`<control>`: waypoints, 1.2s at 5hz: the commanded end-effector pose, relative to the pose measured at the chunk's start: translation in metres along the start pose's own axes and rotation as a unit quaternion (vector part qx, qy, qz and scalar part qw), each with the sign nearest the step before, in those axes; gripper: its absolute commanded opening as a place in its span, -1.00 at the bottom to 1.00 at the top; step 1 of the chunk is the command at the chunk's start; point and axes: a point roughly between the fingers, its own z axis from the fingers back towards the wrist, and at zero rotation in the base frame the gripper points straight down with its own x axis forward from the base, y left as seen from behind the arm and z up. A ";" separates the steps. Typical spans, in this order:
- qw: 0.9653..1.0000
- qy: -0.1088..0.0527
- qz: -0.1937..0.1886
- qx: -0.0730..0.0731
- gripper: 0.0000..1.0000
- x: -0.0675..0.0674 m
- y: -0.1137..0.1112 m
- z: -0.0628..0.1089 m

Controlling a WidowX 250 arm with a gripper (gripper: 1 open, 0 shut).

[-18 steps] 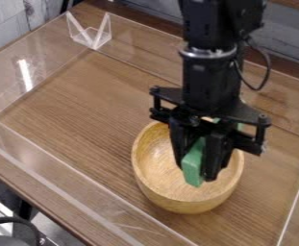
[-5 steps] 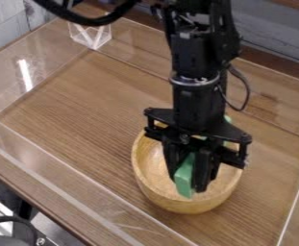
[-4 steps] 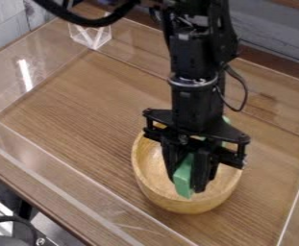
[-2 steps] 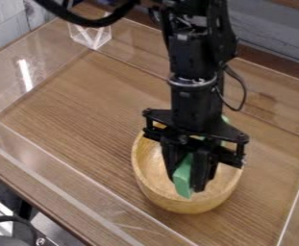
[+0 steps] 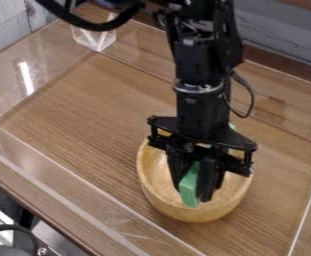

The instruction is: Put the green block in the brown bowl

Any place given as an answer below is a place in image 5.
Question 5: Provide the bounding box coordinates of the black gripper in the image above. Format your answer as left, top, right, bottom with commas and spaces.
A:
147, 80, 257, 202

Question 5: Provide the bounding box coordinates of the green rectangular block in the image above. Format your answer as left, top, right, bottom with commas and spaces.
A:
177, 145, 231, 208

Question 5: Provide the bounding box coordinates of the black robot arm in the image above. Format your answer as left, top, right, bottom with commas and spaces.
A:
148, 0, 256, 202

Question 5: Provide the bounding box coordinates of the brown wooden bowl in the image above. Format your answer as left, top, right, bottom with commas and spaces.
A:
136, 141, 252, 223

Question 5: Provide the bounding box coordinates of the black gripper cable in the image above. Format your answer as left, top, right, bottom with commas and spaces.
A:
220, 69, 256, 120

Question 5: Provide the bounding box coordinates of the clear acrylic tray enclosure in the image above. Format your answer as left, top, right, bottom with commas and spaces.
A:
0, 22, 311, 256

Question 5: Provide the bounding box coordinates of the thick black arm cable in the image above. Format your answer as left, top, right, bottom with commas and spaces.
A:
33, 0, 147, 33

